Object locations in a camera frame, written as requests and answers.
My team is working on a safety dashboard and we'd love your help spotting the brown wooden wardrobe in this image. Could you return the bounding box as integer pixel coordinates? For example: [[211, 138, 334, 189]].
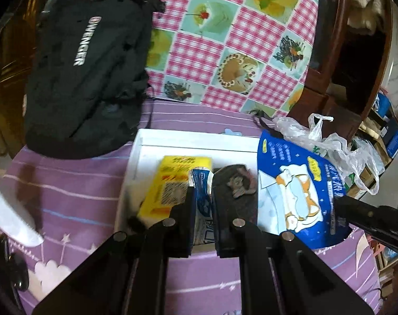
[[286, 0, 395, 139]]

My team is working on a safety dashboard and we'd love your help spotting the clear plastic bag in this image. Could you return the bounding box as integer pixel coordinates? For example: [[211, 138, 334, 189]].
[[273, 114, 381, 200]]

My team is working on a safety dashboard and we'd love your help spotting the cream hanging garment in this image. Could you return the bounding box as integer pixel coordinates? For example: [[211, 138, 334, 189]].
[[347, 0, 389, 35]]

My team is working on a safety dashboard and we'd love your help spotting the blue cat printed packet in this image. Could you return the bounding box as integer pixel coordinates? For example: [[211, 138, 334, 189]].
[[256, 129, 353, 250]]

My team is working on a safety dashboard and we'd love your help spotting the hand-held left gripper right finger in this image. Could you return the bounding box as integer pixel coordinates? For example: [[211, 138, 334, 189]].
[[211, 175, 376, 315]]

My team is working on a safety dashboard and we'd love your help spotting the blue storage box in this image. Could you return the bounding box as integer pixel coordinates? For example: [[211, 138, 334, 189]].
[[373, 93, 398, 159]]

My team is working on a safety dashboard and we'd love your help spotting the white blue bandage packet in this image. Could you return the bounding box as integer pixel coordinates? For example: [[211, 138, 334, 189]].
[[189, 167, 216, 247]]

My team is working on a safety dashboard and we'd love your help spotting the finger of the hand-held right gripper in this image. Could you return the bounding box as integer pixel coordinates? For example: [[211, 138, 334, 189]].
[[336, 196, 384, 229]]

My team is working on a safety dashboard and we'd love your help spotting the black backpack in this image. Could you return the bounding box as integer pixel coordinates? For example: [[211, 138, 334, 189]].
[[23, 0, 167, 160]]

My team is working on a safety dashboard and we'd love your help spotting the dark wooden cabinet with shelves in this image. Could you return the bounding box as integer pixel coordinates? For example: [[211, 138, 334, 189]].
[[0, 0, 56, 158]]

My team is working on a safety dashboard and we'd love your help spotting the purple printed tablecloth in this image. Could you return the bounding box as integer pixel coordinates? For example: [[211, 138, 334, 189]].
[[0, 100, 382, 315]]

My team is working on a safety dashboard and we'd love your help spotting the white shallow box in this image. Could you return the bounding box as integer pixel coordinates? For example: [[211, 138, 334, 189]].
[[114, 129, 262, 237]]

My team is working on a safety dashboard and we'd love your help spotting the round black disc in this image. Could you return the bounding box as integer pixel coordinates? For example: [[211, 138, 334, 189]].
[[8, 254, 30, 290]]

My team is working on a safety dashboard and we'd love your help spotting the white standing pouch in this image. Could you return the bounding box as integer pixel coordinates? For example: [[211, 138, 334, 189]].
[[0, 162, 44, 249]]

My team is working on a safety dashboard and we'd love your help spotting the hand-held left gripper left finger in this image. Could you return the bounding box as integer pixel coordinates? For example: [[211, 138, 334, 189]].
[[31, 185, 198, 315]]

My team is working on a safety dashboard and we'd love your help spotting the pink checkered printed cloth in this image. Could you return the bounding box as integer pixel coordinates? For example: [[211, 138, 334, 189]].
[[144, 0, 321, 118]]

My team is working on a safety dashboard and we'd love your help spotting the yellow box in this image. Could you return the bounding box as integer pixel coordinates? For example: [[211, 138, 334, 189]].
[[139, 156, 214, 221]]

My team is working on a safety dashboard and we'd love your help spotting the dark patterned pouch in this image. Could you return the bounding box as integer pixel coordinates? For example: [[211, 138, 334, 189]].
[[212, 164, 260, 234]]

